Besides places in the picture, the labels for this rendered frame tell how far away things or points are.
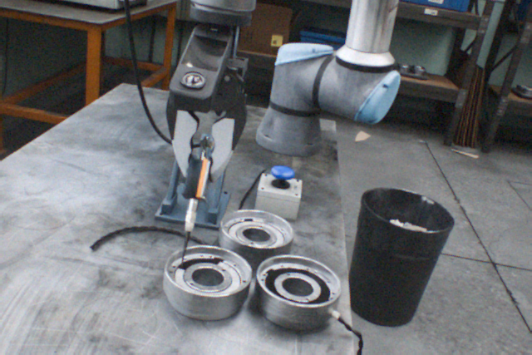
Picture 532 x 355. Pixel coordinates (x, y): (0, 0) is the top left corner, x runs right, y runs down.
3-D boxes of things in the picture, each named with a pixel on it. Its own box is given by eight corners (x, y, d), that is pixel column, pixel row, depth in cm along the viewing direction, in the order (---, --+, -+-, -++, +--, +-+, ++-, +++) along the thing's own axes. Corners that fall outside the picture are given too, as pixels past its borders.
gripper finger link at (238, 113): (246, 147, 65) (248, 78, 62) (245, 151, 64) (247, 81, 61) (209, 145, 66) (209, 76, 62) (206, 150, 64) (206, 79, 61)
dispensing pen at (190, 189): (166, 264, 62) (194, 130, 65) (172, 265, 66) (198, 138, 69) (184, 268, 62) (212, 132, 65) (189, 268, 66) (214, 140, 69)
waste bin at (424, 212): (429, 341, 188) (465, 239, 172) (337, 323, 189) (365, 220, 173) (414, 286, 219) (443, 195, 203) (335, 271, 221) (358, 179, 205)
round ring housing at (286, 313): (234, 303, 64) (239, 276, 62) (282, 271, 72) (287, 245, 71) (307, 347, 59) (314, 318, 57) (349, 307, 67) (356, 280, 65)
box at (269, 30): (294, 59, 404) (303, 10, 390) (231, 49, 402) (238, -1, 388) (293, 50, 441) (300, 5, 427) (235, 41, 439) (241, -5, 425)
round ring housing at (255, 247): (299, 271, 73) (305, 246, 71) (226, 274, 69) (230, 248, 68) (276, 232, 82) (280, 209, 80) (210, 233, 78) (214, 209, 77)
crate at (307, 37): (361, 62, 437) (366, 36, 429) (362, 71, 402) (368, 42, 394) (300, 51, 441) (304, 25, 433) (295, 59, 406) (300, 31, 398)
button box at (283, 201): (296, 222, 86) (301, 195, 84) (253, 214, 86) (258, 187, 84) (298, 200, 93) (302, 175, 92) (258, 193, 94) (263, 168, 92)
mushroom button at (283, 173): (289, 203, 86) (295, 175, 85) (265, 198, 87) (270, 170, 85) (291, 192, 90) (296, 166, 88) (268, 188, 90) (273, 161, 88)
